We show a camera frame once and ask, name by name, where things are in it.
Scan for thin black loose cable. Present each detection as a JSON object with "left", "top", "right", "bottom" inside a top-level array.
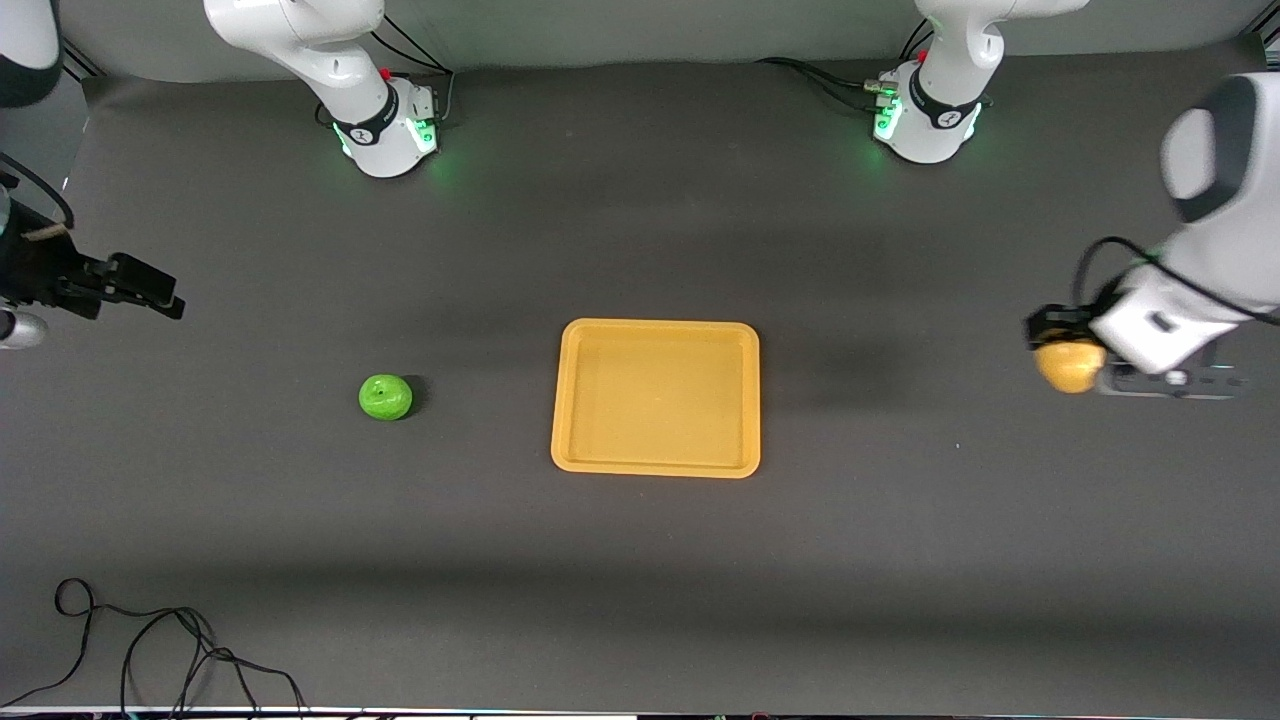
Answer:
[{"left": 0, "top": 577, "right": 307, "bottom": 717}]

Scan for black right arm base cables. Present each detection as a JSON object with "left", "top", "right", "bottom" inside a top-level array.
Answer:
[{"left": 316, "top": 14, "right": 458, "bottom": 129}]

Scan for black arm base cables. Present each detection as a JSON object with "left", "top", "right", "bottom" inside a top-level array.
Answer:
[
  {"left": 316, "top": 14, "right": 458, "bottom": 129},
  {"left": 754, "top": 18, "right": 937, "bottom": 113}
]

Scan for green apple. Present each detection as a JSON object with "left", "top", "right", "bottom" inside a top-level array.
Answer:
[{"left": 358, "top": 374, "right": 414, "bottom": 422}]

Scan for yellow potato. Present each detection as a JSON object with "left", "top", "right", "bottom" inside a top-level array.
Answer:
[{"left": 1034, "top": 340, "right": 1109, "bottom": 395}]

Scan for orange plastic tray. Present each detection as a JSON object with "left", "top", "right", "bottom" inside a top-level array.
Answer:
[{"left": 550, "top": 318, "right": 762, "bottom": 480}]

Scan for black left arm base cables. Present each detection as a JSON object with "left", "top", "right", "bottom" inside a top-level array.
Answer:
[{"left": 754, "top": 18, "right": 937, "bottom": 113}]

